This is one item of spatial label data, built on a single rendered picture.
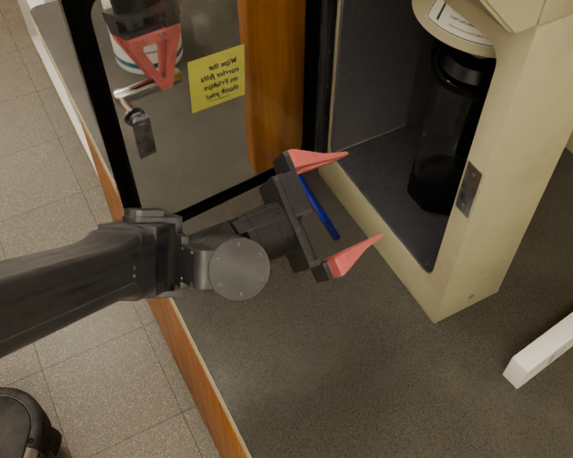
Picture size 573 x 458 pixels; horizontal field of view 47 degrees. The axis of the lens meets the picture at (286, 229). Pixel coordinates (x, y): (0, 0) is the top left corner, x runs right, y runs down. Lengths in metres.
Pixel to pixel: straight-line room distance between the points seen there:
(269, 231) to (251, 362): 0.26
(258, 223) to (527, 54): 0.29
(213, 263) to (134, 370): 1.41
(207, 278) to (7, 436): 1.18
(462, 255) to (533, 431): 0.24
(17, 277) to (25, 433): 1.29
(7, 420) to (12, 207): 0.93
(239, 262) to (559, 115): 0.35
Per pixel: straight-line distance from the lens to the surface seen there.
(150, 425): 1.89
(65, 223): 2.33
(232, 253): 0.58
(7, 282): 0.41
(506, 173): 0.72
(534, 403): 0.91
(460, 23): 0.70
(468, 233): 0.77
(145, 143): 0.80
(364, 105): 0.97
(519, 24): 0.57
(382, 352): 0.89
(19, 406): 1.73
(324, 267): 0.69
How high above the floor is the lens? 1.72
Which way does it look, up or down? 52 degrees down
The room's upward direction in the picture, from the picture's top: straight up
